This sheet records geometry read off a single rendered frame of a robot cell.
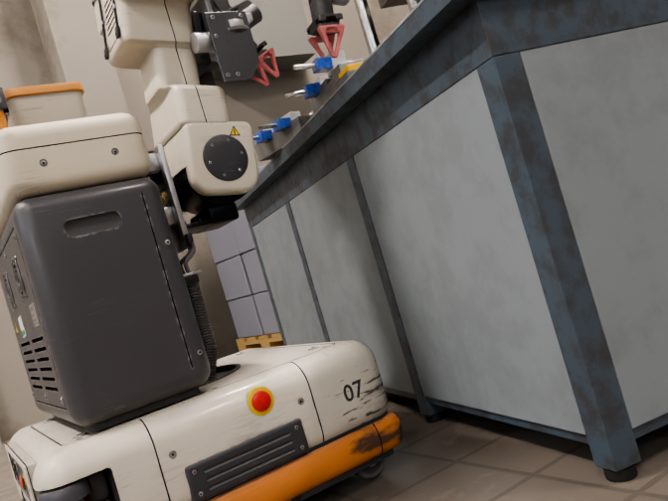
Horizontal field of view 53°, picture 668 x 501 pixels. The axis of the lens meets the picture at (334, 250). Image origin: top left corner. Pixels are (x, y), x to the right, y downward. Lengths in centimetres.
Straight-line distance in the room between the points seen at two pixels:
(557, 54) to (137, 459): 93
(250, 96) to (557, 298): 402
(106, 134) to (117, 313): 31
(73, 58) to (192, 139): 287
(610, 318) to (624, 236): 13
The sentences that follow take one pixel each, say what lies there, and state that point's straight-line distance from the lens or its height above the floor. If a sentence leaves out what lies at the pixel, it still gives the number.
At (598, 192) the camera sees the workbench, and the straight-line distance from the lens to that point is 113.
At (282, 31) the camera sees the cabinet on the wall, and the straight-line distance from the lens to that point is 485.
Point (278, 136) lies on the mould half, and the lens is 198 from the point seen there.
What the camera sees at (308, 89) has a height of 89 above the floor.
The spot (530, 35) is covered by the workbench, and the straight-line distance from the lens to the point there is 112.
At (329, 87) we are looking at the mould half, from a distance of 173.
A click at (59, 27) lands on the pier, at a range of 436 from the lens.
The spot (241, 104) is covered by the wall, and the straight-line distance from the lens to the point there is 485.
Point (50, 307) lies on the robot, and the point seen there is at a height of 50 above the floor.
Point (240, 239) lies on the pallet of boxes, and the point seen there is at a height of 71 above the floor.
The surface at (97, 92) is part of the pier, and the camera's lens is 424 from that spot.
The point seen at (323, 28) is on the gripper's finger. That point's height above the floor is 99.
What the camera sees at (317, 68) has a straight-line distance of 170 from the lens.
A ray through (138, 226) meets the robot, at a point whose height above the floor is 60.
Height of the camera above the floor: 45
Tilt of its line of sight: 1 degrees up
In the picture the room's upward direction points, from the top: 16 degrees counter-clockwise
